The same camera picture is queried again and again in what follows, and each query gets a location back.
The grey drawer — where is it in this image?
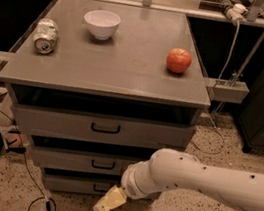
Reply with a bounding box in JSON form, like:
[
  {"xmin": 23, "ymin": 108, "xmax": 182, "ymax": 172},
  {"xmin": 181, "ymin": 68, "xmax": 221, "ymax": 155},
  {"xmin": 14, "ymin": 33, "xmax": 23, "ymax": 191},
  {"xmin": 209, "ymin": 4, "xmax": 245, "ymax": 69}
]
[
  {"xmin": 12, "ymin": 104, "xmax": 195, "ymax": 150},
  {"xmin": 41, "ymin": 168, "xmax": 120, "ymax": 196},
  {"xmin": 30, "ymin": 146, "xmax": 140, "ymax": 175}
]

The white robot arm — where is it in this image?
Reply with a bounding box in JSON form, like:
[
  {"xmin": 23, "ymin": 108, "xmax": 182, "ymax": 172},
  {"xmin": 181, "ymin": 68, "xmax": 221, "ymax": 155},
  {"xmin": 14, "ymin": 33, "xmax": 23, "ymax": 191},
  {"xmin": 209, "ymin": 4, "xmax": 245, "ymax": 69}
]
[{"xmin": 93, "ymin": 148, "xmax": 264, "ymax": 211}]

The grey bottom drawer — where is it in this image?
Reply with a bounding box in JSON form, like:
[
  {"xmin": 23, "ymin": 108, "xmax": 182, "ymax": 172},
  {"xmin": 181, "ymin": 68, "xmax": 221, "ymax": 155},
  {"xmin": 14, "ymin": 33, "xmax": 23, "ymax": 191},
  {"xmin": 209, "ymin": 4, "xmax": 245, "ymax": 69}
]
[{"xmin": 41, "ymin": 168, "xmax": 120, "ymax": 196}]

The grey top drawer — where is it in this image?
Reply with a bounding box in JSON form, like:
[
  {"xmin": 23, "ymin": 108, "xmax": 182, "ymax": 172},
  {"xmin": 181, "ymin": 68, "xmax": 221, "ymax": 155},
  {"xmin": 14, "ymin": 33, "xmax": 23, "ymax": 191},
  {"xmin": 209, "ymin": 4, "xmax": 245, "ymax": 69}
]
[{"xmin": 12, "ymin": 104, "xmax": 195, "ymax": 150}]

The grey drawer cabinet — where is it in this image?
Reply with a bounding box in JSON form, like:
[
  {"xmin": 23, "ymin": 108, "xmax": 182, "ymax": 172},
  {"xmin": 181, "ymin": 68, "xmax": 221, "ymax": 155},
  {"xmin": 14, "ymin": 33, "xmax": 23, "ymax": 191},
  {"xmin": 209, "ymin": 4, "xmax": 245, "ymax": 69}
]
[{"xmin": 0, "ymin": 0, "xmax": 226, "ymax": 211}]

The red apple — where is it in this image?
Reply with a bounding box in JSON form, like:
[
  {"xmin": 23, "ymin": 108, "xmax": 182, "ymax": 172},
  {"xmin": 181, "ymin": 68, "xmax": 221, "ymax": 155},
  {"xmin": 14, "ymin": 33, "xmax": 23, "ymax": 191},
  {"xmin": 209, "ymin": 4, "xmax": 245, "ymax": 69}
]
[{"xmin": 166, "ymin": 48, "xmax": 192, "ymax": 74}]

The metal diagonal rod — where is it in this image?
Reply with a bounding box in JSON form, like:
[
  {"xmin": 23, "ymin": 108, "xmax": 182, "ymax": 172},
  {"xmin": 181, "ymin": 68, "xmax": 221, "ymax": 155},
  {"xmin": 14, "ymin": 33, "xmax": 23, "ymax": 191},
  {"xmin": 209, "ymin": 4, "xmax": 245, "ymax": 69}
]
[{"xmin": 210, "ymin": 31, "xmax": 264, "ymax": 120}]

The white ceramic bowl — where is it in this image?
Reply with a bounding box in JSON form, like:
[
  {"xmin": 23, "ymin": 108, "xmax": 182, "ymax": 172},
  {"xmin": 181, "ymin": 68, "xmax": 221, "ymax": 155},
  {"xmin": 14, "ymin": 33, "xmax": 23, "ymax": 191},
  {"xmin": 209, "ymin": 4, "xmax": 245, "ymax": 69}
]
[{"xmin": 84, "ymin": 10, "xmax": 121, "ymax": 40}]

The crushed soda can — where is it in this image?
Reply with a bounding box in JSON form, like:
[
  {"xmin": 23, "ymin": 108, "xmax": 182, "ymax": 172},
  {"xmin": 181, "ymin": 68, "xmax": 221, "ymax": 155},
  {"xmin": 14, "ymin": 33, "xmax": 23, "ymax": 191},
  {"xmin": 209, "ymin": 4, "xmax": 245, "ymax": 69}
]
[{"xmin": 33, "ymin": 18, "xmax": 58, "ymax": 54}]

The white power strip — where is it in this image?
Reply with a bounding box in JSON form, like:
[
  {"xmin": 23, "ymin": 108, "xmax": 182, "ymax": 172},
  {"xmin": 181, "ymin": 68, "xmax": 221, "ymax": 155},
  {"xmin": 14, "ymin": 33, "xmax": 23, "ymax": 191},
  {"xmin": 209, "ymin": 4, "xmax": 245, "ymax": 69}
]
[{"xmin": 216, "ymin": 0, "xmax": 247, "ymax": 22}]

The black floor cable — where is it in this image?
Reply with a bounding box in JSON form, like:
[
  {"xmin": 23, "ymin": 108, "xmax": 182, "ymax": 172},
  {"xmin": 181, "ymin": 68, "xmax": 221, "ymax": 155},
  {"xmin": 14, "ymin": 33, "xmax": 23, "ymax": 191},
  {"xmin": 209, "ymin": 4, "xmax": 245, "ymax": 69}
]
[{"xmin": 0, "ymin": 67, "xmax": 80, "ymax": 211}]

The white power cable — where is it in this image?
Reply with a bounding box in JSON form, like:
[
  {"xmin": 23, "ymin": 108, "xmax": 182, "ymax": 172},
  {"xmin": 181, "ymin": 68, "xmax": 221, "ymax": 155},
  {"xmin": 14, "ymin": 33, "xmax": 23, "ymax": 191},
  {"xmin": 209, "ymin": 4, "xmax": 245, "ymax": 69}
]
[{"xmin": 188, "ymin": 15, "xmax": 248, "ymax": 158}]

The grey metal bracket block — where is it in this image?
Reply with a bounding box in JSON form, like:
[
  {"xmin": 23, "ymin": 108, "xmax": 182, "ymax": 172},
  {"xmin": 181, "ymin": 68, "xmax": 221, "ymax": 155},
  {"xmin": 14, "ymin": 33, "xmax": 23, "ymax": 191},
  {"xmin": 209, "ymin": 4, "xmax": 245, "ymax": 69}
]
[{"xmin": 204, "ymin": 77, "xmax": 249, "ymax": 104}]

